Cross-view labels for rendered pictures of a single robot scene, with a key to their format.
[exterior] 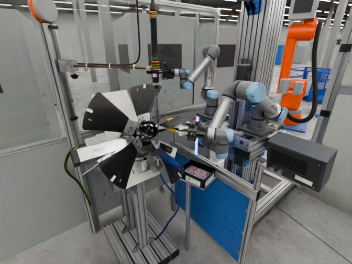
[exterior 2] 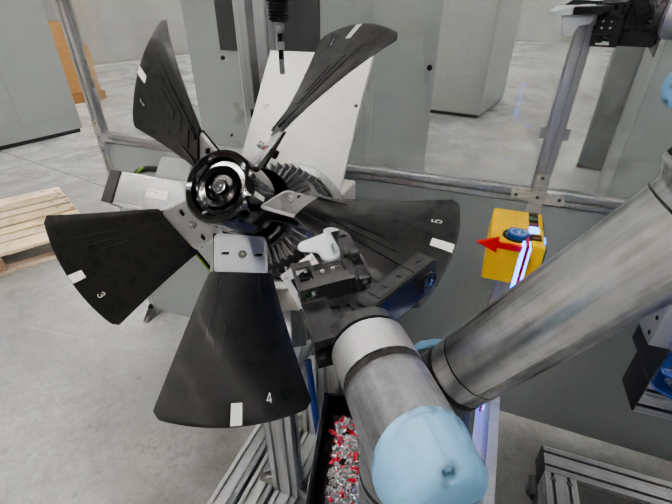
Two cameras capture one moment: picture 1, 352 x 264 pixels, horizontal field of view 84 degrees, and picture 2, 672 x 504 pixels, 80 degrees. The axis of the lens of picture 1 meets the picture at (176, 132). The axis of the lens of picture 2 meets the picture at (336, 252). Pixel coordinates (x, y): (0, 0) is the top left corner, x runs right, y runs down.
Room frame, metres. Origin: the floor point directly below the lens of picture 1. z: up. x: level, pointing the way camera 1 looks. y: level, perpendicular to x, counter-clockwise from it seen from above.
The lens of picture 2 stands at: (0.92, -0.42, 1.46)
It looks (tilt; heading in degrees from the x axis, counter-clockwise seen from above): 32 degrees down; 59
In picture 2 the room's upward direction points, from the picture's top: straight up
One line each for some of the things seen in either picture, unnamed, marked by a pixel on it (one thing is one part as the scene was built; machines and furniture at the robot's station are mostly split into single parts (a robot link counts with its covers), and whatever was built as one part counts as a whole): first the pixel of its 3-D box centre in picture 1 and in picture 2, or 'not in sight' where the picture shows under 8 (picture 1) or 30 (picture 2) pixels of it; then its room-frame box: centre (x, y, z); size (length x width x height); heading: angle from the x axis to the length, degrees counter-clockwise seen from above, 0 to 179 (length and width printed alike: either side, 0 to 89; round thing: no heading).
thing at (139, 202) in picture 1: (140, 212); (280, 416); (1.16, 0.29, 0.46); 0.09 x 0.05 x 0.91; 127
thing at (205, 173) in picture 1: (197, 174); (367, 474); (1.14, -0.15, 0.83); 0.19 x 0.14 x 0.04; 52
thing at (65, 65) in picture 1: (67, 65); not in sight; (1.35, 0.71, 1.55); 0.10 x 0.07 x 0.09; 72
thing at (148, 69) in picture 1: (154, 75); not in sight; (1.16, 0.12, 1.51); 0.09 x 0.07 x 0.10; 72
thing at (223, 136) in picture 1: (223, 135); (409, 436); (1.07, -0.29, 1.17); 0.11 x 0.08 x 0.09; 74
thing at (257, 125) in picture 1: (257, 122); not in sight; (1.51, -0.67, 1.09); 0.15 x 0.15 x 0.10
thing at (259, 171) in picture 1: (259, 175); not in sight; (0.96, -0.49, 0.96); 0.03 x 0.03 x 0.20; 37
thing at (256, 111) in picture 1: (260, 109); not in sight; (1.50, -0.68, 1.20); 0.13 x 0.12 x 0.14; 36
